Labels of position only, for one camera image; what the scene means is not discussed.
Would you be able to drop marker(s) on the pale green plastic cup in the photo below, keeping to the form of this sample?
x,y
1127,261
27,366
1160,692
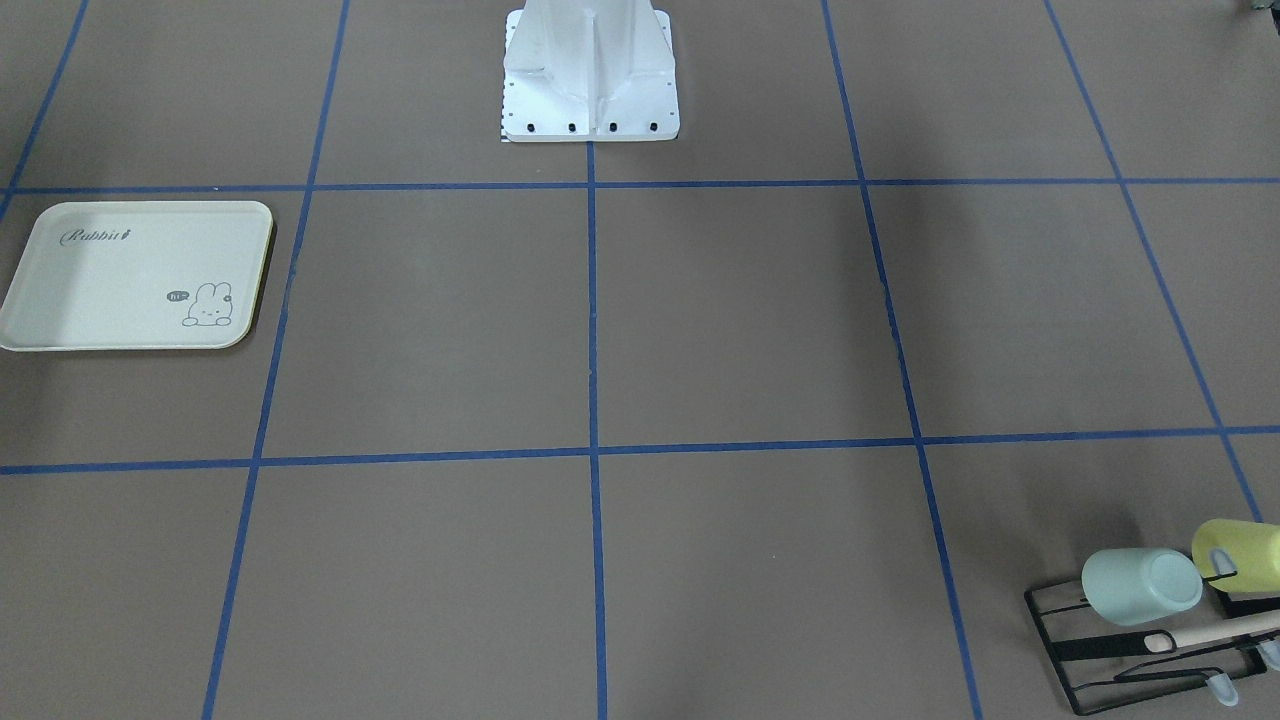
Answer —
x,y
1133,586

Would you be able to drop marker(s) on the cream rabbit print tray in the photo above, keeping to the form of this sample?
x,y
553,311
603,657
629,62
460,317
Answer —
x,y
138,276

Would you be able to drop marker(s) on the yellow plastic cup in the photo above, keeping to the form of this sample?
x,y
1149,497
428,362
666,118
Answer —
x,y
1238,556

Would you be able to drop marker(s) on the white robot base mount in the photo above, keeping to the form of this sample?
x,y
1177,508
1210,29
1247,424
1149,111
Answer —
x,y
589,71

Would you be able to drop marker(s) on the black wire cup rack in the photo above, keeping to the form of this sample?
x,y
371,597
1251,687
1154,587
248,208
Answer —
x,y
1101,667

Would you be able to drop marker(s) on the wooden rack handle rod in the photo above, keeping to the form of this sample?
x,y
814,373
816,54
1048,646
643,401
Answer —
x,y
1220,631

